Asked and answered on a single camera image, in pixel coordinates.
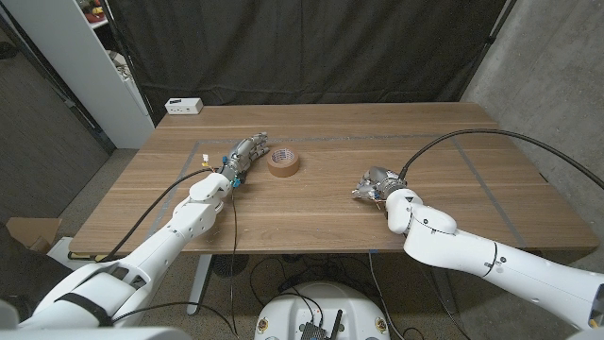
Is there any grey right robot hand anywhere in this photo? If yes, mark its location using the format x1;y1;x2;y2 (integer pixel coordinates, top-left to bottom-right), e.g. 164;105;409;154
351;165;408;202

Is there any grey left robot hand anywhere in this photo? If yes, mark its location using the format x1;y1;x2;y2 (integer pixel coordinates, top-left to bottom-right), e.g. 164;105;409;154
221;131;272;183

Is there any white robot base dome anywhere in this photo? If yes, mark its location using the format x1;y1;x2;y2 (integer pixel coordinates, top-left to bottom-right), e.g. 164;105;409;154
254;281;392;340

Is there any brown tape roll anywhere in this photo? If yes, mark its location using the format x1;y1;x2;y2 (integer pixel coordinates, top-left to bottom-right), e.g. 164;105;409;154
267;146;301;179

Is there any white power strip box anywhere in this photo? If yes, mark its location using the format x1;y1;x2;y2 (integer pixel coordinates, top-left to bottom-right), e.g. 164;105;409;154
163;97;205;116

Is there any black round perforated disc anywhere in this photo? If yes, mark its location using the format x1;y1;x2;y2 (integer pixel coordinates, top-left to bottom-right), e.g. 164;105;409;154
210;254;250;279

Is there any black fabric backdrop curtain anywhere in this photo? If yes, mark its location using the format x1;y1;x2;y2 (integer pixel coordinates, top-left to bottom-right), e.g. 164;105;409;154
106;0;510;127

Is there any white table leg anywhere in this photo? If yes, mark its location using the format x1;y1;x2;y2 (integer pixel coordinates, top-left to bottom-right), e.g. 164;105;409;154
186;254;213;316

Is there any black antenna module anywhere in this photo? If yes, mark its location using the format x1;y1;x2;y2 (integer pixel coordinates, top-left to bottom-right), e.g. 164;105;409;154
298;309;344;340

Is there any white cabinet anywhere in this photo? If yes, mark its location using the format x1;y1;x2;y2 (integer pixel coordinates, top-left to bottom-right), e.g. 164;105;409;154
0;0;156;150

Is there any red plastic item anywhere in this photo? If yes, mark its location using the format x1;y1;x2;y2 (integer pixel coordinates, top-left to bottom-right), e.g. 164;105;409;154
77;0;108;25

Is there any white flat box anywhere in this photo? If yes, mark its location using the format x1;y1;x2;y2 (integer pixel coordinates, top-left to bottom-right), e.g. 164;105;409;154
46;235;117;273

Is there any brown cardboard box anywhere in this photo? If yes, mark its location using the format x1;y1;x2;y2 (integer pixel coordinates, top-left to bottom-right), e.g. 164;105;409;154
4;216;63;254

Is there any black fabric mass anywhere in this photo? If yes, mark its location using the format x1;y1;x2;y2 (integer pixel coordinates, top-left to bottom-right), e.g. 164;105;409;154
0;221;76;315

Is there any thin black hanging cable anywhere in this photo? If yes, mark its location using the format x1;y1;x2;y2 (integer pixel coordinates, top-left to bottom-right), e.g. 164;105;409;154
227;185;239;340

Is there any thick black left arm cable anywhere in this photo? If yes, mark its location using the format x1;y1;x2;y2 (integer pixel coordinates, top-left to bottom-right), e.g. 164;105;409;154
70;167;218;275

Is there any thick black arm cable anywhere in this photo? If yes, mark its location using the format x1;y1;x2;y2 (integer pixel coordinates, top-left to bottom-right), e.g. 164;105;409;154
398;127;604;191
70;167;218;275

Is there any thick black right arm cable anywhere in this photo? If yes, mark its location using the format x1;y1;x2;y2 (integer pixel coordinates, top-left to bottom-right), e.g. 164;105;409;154
398;127;604;191

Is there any black floor cable bundle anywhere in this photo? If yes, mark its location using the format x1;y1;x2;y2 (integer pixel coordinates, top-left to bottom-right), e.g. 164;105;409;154
248;254;378;308

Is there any grey cable clutter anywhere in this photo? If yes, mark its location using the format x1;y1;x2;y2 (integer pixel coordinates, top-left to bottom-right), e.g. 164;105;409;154
109;49;136;82

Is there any black backdrop frame pole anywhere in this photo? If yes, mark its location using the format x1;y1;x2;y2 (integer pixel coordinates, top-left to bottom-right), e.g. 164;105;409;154
455;0;518;103

